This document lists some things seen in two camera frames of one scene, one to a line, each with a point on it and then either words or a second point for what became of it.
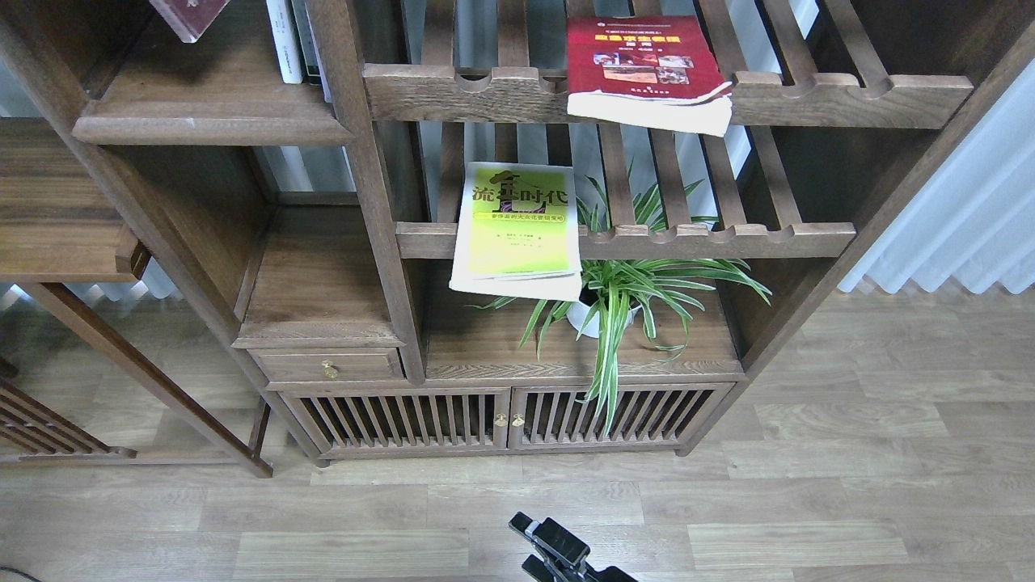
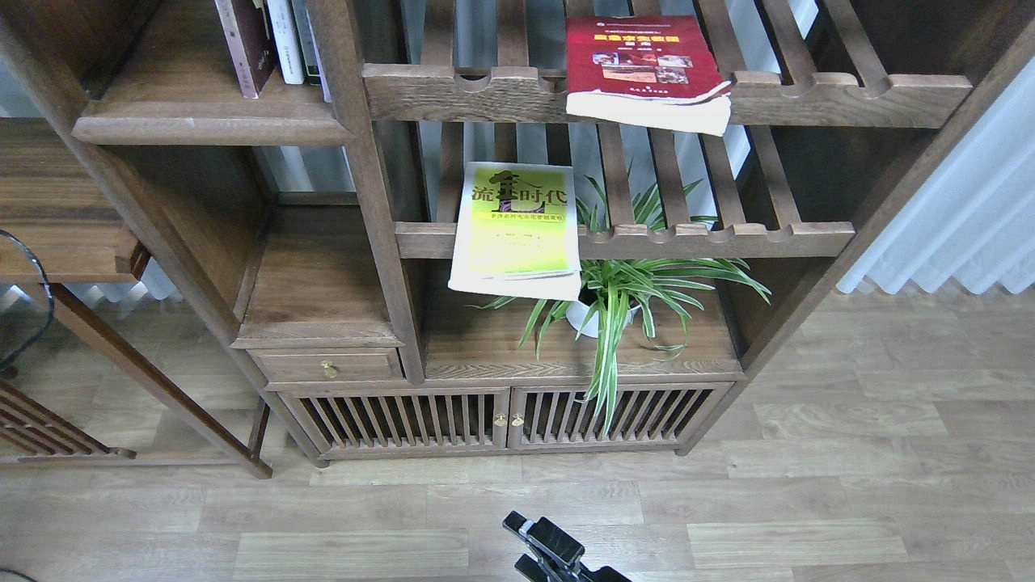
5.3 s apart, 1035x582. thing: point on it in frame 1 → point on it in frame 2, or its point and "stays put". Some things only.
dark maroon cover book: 189,18 → 247,43
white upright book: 284,29 stays put
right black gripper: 551,537 stays put
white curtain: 975,219 stays put
